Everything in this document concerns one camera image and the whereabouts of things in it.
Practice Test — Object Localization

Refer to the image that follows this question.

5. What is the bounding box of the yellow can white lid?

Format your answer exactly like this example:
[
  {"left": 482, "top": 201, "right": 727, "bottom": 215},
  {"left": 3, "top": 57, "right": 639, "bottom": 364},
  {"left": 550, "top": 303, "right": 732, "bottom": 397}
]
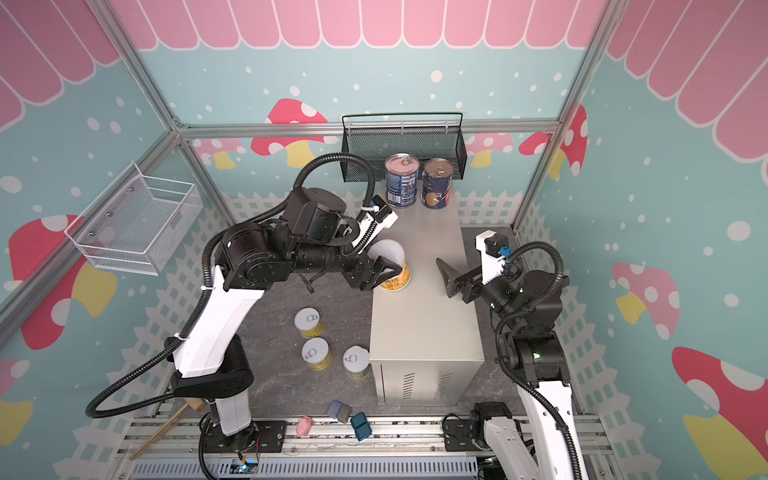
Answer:
[
  {"left": 294, "top": 307, "right": 323, "bottom": 339},
  {"left": 368, "top": 239, "right": 412, "bottom": 292},
  {"left": 301, "top": 337, "right": 332, "bottom": 371},
  {"left": 343, "top": 345, "right": 371, "bottom": 380}
]

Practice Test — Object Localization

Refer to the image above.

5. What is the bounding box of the blue can pink lid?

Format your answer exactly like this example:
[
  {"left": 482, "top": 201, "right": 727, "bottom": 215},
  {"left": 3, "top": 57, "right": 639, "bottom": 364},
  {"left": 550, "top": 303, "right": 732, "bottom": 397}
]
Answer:
[{"left": 385, "top": 153, "right": 420, "bottom": 208}]

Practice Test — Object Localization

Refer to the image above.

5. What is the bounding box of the dark blue tall can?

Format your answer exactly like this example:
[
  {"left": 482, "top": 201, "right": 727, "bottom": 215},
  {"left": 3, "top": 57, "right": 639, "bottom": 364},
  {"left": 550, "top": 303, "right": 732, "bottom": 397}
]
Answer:
[{"left": 422, "top": 158, "right": 454, "bottom": 210}]

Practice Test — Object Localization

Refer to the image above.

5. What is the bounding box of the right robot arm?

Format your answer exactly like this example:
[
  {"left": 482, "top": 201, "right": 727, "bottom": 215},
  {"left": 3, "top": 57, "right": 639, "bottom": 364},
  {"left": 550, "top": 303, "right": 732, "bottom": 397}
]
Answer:
[{"left": 436, "top": 231, "right": 588, "bottom": 479}]

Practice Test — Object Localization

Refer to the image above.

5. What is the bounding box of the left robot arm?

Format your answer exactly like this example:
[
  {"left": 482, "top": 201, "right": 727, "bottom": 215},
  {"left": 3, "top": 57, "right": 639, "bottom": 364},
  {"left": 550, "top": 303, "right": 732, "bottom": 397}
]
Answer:
[{"left": 85, "top": 152, "right": 402, "bottom": 439}]

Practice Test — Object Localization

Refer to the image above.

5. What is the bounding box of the grey metal cabinet counter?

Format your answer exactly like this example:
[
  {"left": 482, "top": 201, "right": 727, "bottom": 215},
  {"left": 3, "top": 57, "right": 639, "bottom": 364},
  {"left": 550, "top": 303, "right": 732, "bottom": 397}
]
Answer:
[{"left": 369, "top": 202, "right": 485, "bottom": 406}]

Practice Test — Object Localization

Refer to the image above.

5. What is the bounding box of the grey purple toy block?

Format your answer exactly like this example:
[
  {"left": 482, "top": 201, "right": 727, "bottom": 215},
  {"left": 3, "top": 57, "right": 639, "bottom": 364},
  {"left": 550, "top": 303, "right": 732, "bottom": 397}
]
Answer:
[{"left": 327, "top": 400, "right": 352, "bottom": 423}]

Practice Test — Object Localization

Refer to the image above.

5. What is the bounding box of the teal toy block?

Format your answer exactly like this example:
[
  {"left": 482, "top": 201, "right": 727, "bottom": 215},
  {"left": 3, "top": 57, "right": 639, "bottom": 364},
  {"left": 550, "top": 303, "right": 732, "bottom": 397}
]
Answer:
[{"left": 350, "top": 412, "right": 372, "bottom": 442}]

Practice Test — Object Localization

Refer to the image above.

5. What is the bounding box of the pink toy block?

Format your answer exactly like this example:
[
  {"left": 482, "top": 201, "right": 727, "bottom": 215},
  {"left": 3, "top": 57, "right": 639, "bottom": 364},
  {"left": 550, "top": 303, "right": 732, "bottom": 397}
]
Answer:
[{"left": 296, "top": 416, "right": 313, "bottom": 437}]

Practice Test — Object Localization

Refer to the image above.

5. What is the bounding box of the wooden mallet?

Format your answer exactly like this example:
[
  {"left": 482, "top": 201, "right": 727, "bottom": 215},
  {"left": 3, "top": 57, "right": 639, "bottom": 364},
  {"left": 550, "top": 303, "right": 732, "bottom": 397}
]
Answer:
[{"left": 129, "top": 398, "right": 206, "bottom": 461}]

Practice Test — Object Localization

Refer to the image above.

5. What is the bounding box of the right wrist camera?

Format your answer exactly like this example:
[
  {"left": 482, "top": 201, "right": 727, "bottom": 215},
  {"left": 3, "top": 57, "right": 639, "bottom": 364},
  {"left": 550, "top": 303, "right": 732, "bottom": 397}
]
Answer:
[{"left": 475, "top": 230, "right": 513, "bottom": 285}]

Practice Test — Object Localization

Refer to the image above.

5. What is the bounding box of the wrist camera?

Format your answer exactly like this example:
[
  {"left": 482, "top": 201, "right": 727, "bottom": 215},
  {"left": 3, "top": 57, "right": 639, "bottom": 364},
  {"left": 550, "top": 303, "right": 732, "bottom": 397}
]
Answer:
[
  {"left": 352, "top": 195, "right": 398, "bottom": 250},
  {"left": 475, "top": 230, "right": 513, "bottom": 285}
]

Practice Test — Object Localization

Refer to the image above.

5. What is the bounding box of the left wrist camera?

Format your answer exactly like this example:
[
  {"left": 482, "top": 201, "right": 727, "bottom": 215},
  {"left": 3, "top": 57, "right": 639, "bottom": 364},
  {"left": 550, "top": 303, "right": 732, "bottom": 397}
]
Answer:
[{"left": 352, "top": 195, "right": 398, "bottom": 250}]

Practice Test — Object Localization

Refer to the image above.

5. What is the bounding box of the black wire mesh basket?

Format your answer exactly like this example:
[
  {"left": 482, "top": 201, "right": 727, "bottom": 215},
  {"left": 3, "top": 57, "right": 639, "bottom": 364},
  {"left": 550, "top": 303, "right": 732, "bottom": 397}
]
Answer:
[{"left": 341, "top": 112, "right": 467, "bottom": 180}]

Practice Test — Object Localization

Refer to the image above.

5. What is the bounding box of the white wire mesh basket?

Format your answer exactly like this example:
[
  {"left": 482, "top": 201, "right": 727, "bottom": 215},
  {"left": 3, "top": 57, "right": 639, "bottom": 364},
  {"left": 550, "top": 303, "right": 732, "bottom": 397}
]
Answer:
[{"left": 64, "top": 164, "right": 203, "bottom": 276}]

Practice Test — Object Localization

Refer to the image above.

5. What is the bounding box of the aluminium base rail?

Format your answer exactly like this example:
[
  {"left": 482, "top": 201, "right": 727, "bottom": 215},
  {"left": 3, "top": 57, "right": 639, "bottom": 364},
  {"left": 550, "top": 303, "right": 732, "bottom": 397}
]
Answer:
[{"left": 113, "top": 413, "right": 619, "bottom": 480}]

